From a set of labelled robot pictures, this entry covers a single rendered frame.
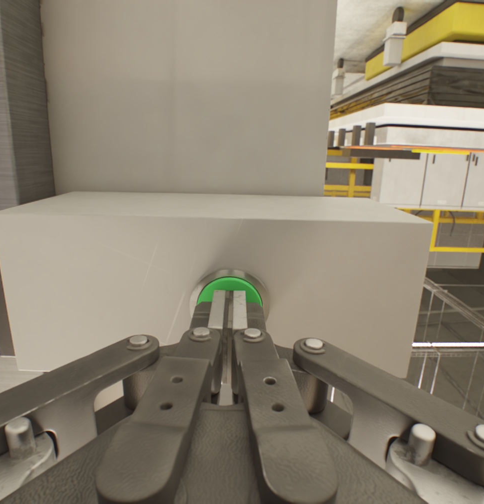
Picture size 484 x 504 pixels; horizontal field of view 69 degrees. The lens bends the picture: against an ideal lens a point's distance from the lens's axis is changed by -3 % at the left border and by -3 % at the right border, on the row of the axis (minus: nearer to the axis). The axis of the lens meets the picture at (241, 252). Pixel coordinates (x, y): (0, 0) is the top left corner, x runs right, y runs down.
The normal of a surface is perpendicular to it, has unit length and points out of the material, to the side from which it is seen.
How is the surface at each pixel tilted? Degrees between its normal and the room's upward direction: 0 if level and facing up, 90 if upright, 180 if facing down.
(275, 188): 90
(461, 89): 90
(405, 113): 90
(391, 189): 90
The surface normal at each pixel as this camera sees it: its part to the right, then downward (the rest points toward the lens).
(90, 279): 0.01, 0.27
